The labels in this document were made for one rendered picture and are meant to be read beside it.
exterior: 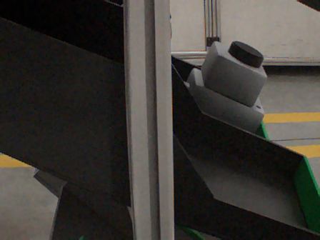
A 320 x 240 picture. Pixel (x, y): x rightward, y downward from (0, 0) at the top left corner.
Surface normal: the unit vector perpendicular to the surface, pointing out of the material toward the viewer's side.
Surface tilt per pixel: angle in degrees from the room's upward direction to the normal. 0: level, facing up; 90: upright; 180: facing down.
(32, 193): 0
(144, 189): 90
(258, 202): 25
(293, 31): 90
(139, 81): 90
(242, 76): 90
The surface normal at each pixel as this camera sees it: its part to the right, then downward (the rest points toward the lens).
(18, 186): -0.02, -0.93
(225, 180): 0.40, -0.85
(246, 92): 0.00, 0.38
